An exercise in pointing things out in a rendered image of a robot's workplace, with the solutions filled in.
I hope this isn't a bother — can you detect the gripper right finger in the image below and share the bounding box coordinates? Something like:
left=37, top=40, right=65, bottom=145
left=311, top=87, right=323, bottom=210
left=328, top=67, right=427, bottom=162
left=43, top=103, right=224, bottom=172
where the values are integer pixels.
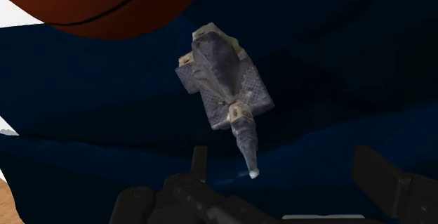
left=352, top=145, right=438, bottom=224

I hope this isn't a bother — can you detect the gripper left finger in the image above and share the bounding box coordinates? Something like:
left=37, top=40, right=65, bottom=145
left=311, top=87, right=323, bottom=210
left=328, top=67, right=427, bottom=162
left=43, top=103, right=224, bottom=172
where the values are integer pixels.
left=109, top=145, right=274, bottom=224

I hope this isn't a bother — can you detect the grey blue toy figure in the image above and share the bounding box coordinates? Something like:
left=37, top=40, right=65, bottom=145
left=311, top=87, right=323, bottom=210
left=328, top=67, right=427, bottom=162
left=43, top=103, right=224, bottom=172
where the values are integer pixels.
left=175, top=22, right=275, bottom=180

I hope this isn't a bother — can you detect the orange basketball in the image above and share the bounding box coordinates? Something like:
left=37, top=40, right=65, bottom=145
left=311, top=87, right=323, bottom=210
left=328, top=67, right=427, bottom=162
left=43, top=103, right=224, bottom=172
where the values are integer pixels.
left=0, top=0, right=208, bottom=40

